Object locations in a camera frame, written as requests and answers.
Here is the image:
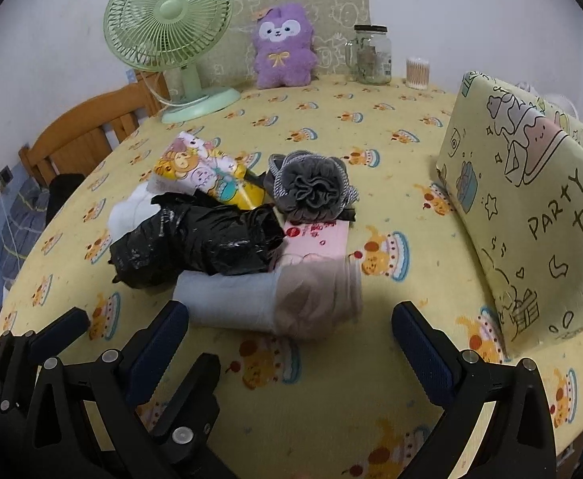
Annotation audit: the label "glass jar with black lid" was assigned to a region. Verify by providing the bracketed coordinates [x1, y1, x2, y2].
[345, 24, 393, 85]

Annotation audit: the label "white cloth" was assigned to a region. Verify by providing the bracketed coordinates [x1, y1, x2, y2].
[108, 180, 167, 250]

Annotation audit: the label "yellow printed tablecloth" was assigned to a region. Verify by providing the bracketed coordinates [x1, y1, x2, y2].
[0, 74, 583, 479]

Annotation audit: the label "purple plush toy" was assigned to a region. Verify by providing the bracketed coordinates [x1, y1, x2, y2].
[250, 2, 318, 91]

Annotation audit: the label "yellow printed tissue pack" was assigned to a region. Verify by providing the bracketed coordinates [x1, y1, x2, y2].
[152, 131, 267, 211]

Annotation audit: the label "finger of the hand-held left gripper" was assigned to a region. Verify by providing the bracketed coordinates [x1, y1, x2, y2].
[148, 352, 241, 479]
[0, 307, 91, 416]

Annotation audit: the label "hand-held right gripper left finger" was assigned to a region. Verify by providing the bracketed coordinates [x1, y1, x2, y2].
[24, 299, 191, 479]

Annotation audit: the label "blue plaid cloth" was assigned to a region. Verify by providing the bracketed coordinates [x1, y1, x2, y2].
[0, 180, 53, 290]

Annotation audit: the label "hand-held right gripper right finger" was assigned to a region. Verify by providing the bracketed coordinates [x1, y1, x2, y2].
[391, 300, 566, 479]

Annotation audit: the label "wooden chair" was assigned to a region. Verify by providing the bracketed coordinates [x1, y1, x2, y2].
[18, 77, 170, 188]

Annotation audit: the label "cotton swab box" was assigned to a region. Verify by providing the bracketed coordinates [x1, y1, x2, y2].
[405, 57, 430, 89]

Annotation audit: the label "grey bath loofah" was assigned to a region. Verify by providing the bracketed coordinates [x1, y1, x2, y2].
[266, 150, 361, 223]

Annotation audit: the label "green desk fan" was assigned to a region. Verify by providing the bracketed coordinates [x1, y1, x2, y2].
[103, 0, 242, 125]

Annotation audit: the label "pink packet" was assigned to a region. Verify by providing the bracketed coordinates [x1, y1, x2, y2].
[271, 217, 351, 273]

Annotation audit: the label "grey beige socks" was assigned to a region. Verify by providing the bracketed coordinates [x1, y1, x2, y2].
[172, 257, 364, 342]

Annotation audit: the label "patterned pillow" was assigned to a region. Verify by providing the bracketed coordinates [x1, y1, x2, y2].
[435, 71, 583, 360]

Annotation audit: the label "black plastic bag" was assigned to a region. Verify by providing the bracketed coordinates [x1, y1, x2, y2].
[108, 194, 287, 290]

